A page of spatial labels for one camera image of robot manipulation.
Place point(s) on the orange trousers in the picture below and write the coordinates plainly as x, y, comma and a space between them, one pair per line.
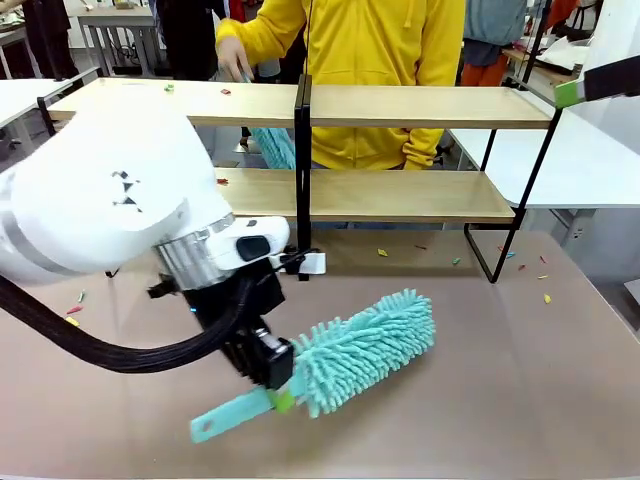
482, 75

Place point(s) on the white side table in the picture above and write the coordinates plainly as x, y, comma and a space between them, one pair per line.
20, 97
590, 165

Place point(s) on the yellow green paper scrap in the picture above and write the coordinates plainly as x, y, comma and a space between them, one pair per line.
382, 252

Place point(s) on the wooden background table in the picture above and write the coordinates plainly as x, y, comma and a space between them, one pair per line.
550, 72

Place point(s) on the white paper sheet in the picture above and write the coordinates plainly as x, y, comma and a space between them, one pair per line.
565, 50

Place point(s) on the black office chair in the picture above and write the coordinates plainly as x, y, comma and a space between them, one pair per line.
585, 15

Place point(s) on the black stand pole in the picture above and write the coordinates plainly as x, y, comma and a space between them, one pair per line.
537, 45

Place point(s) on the person's right forearm yellow sleeve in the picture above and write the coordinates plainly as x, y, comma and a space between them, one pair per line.
260, 35

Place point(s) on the orange garment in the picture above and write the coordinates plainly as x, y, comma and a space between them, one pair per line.
565, 10

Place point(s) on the bystander in black clothes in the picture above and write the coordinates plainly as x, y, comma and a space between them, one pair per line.
192, 35
47, 35

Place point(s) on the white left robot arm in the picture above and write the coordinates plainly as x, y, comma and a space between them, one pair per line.
100, 190

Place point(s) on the teal chenille duster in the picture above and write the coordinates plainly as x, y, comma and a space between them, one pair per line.
370, 340
275, 150

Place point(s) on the light background work table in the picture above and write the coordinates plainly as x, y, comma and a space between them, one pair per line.
115, 17

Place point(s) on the person's left forearm yellow sleeve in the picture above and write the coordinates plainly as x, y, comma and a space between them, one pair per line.
422, 147

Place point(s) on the person in yellow jacket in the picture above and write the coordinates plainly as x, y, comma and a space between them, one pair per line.
370, 60

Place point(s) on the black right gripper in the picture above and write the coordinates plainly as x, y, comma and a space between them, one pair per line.
622, 80

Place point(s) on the person's right hand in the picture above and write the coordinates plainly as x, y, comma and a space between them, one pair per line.
232, 57

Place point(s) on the white pillar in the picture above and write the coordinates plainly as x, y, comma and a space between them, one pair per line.
617, 30

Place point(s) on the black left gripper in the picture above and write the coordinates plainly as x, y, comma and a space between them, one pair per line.
270, 297

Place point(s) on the grey blue shirt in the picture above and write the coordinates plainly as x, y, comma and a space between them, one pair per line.
495, 25

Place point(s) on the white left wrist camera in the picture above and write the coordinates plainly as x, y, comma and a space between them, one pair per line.
315, 263

